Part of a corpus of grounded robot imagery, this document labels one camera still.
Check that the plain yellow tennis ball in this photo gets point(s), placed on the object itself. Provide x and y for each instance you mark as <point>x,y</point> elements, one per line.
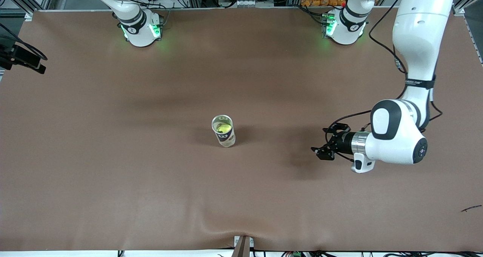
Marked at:
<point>222,128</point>

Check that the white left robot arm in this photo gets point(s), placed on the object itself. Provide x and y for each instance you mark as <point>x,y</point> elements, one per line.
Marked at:
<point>419,23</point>

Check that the clear Wilson tennis ball can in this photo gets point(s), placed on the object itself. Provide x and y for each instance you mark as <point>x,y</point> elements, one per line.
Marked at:
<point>226,139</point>

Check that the brown table mat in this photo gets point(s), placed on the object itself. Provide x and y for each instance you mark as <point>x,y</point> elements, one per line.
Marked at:
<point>241,196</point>

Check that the metal table edge bracket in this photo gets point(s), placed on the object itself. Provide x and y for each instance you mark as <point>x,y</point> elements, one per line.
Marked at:
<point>243,246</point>

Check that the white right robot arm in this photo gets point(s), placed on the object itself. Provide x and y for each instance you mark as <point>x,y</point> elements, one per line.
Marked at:
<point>139,26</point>

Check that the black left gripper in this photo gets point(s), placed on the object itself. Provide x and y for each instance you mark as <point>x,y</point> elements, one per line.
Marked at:
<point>342,141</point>

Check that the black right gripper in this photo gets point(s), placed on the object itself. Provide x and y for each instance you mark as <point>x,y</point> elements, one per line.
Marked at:
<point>23,57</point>

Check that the small dark twig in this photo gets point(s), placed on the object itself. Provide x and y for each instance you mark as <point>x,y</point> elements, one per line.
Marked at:
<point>471,208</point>

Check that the green terminal connector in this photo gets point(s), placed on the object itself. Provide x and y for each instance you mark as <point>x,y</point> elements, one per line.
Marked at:
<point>297,254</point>

